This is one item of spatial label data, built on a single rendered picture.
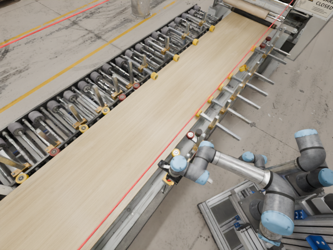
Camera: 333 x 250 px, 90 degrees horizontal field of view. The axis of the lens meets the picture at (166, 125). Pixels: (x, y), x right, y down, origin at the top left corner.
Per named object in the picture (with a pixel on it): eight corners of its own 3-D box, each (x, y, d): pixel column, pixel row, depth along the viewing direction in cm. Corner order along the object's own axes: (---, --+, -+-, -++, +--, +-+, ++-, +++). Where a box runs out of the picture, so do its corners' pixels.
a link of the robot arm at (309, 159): (338, 169, 92) (264, 183, 132) (329, 151, 97) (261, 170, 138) (323, 165, 89) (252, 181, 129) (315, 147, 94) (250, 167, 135)
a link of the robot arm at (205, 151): (302, 177, 78) (202, 136, 87) (301, 200, 72) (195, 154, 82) (286, 182, 88) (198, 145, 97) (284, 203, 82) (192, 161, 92)
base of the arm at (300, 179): (318, 188, 137) (329, 185, 128) (305, 196, 133) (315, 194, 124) (304, 170, 143) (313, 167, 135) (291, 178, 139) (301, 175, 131)
